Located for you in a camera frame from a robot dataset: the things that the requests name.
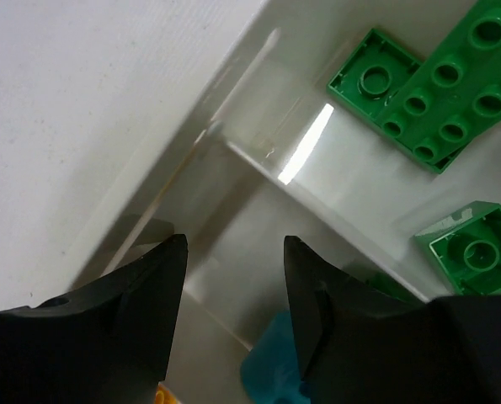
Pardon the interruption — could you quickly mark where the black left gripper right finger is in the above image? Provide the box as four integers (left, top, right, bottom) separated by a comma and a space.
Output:
284, 236, 501, 403

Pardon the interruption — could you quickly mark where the cyan rounded lego piece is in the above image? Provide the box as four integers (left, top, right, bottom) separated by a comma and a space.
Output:
240, 311, 311, 404

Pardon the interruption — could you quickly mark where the green lego plate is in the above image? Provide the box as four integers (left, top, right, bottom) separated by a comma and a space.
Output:
327, 28, 423, 123

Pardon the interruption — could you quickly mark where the white three-compartment container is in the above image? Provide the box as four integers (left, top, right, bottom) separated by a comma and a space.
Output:
77, 1, 501, 403

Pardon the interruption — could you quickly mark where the green square lego brick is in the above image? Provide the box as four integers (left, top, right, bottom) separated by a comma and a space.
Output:
413, 200, 501, 295

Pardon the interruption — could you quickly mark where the yellow long lego brick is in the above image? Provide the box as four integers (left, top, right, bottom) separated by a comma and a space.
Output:
154, 383, 179, 404

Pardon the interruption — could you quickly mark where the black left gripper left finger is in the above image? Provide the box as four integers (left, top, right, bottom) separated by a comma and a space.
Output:
0, 234, 188, 403

